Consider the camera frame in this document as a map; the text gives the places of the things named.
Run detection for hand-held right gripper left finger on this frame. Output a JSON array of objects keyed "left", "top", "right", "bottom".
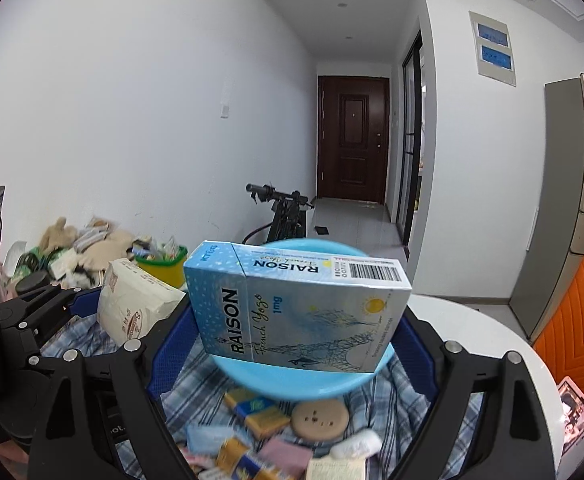
[{"left": 28, "top": 304, "right": 208, "bottom": 480}]

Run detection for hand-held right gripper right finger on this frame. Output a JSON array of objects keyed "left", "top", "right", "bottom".
[{"left": 392, "top": 307, "right": 560, "bottom": 480}]

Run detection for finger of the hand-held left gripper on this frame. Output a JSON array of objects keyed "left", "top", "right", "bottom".
[
  {"left": 0, "top": 272, "right": 104, "bottom": 333},
  {"left": 2, "top": 331, "right": 48, "bottom": 373}
]

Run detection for clear plastic packet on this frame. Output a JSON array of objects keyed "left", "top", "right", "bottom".
[{"left": 183, "top": 240, "right": 413, "bottom": 375}]

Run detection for blue plastic basin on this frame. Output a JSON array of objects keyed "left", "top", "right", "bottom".
[{"left": 211, "top": 238, "right": 399, "bottom": 403}]

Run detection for black and white fur toy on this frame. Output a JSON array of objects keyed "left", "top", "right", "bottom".
[{"left": 64, "top": 260, "right": 104, "bottom": 291}]

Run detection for white paper bag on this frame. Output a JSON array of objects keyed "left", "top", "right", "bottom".
[{"left": 96, "top": 258, "right": 187, "bottom": 345}]

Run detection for blue plaid cloth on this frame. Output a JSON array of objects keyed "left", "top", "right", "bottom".
[{"left": 39, "top": 310, "right": 488, "bottom": 480}]

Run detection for beige plush toy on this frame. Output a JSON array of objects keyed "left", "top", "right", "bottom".
[
  {"left": 89, "top": 230, "right": 135, "bottom": 266},
  {"left": 39, "top": 216, "right": 80, "bottom": 253}
]

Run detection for yellow-green plastic bin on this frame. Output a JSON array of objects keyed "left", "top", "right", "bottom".
[{"left": 134, "top": 245, "right": 189, "bottom": 289}]

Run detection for light blue folded cloth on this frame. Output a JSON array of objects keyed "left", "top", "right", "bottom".
[{"left": 187, "top": 422, "right": 238, "bottom": 457}]

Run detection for yellow and blue packet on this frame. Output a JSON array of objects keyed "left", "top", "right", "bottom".
[
  {"left": 215, "top": 437, "right": 273, "bottom": 480},
  {"left": 222, "top": 387, "right": 293, "bottom": 438}
]

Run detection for white fluffy pad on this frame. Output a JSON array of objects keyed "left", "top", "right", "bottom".
[{"left": 332, "top": 429, "right": 383, "bottom": 461}]

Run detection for round wooden disc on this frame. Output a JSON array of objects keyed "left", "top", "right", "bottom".
[{"left": 291, "top": 400, "right": 349, "bottom": 442}]

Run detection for beige printed card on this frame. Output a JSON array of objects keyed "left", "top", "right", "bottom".
[{"left": 304, "top": 456, "right": 368, "bottom": 480}]

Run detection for orange quilted chair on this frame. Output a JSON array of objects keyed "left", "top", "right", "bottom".
[{"left": 533, "top": 253, "right": 584, "bottom": 398}]

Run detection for black folding bicycle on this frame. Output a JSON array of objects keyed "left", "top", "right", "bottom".
[{"left": 242, "top": 183, "right": 318, "bottom": 246}]

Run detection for pink box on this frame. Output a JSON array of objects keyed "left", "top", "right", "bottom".
[{"left": 557, "top": 375, "right": 584, "bottom": 456}]

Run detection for black-framed glass sliding door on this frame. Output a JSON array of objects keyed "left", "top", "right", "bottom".
[{"left": 394, "top": 30, "right": 426, "bottom": 261}]

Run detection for gold and grey refrigerator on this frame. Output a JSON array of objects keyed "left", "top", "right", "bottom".
[{"left": 509, "top": 74, "right": 584, "bottom": 343}]

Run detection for dark brown entrance door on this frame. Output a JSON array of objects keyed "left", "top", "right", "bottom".
[{"left": 318, "top": 76, "right": 390, "bottom": 205}]

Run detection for grey wall panel blue windows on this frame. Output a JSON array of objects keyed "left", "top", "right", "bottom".
[{"left": 468, "top": 10, "right": 518, "bottom": 87}]

